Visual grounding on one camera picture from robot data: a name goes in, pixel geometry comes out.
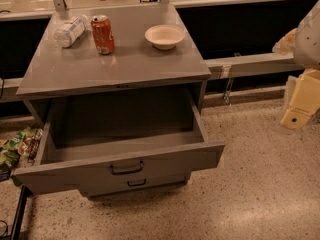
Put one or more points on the grey metal rail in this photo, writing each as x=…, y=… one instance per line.
x=250, y=65

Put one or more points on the red coke can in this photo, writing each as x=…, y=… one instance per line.
x=102, y=34

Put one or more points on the clear plastic water bottle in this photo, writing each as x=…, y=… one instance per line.
x=70, y=31

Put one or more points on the black drawer handle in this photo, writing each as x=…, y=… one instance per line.
x=116, y=171
x=136, y=183

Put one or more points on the open grey top drawer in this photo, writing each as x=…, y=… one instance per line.
x=85, y=134

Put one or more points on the black lower drawer handle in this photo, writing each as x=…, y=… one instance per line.
x=136, y=183

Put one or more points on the black top drawer handle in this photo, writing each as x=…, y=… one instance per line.
x=116, y=171

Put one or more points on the grey cabinet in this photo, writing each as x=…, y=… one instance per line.
x=135, y=64

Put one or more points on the white paper bowl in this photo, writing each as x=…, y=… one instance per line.
x=164, y=37

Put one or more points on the green chip bag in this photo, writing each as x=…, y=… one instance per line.
x=11, y=150

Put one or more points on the brown snack bag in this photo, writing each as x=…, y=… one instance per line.
x=34, y=144

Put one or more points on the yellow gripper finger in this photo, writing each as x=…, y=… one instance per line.
x=302, y=99
x=286, y=44

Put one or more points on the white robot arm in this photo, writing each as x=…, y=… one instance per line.
x=306, y=51

